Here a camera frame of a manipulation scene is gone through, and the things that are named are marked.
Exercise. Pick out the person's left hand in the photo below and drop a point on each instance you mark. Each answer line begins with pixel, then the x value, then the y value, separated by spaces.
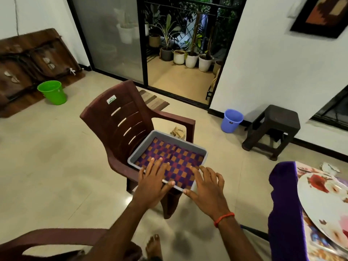
pixel 152 186

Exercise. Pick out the person's right hand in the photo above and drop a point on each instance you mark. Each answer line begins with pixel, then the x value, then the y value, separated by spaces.
pixel 211 194

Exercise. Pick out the grey plastic tray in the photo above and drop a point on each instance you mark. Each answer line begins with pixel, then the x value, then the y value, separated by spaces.
pixel 133 155

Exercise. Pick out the checkered purple orange cloth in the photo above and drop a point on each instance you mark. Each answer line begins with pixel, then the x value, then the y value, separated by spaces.
pixel 174 152

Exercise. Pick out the white floral plate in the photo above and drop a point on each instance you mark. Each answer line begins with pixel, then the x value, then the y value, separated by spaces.
pixel 326 209

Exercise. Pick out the person's left forearm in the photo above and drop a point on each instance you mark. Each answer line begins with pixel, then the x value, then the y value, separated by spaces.
pixel 114 236

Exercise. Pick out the person's right forearm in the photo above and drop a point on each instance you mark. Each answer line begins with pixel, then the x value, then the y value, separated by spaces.
pixel 236 242

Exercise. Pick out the person's left foot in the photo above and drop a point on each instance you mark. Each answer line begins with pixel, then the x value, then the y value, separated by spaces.
pixel 154 246

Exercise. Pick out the purple tablecloth table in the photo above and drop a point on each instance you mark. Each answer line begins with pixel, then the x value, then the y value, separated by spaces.
pixel 283 214

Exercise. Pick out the red wrist thread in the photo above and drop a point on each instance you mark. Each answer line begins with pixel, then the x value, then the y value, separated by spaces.
pixel 224 218

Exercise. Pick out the crumpled brown paper bag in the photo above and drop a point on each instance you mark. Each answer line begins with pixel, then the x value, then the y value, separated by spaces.
pixel 178 133

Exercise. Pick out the brown plastic chair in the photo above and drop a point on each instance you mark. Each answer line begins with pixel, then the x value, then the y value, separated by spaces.
pixel 114 122
pixel 49 244

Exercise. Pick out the blue plastic bucket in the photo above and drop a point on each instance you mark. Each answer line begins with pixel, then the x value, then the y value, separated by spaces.
pixel 232 122

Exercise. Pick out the striped brown rug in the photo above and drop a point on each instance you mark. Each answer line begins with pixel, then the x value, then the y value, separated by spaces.
pixel 155 100

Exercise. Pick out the black stool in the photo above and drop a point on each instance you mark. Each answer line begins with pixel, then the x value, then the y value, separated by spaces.
pixel 272 119

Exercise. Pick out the crumpled white paper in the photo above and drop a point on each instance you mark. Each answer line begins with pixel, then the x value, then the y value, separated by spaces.
pixel 330 168

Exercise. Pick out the small white planter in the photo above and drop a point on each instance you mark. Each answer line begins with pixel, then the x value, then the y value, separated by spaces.
pixel 205 64
pixel 192 61
pixel 179 58

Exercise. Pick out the dark planter pot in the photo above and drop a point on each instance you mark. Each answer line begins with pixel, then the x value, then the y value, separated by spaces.
pixel 167 54

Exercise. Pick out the green plastic bucket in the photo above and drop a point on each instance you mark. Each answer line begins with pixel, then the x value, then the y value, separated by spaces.
pixel 53 93

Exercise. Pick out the black metal grille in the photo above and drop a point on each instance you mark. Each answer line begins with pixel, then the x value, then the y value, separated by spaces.
pixel 334 111

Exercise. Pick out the dark framed wall painting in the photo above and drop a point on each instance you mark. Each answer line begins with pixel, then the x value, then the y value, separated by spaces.
pixel 323 16

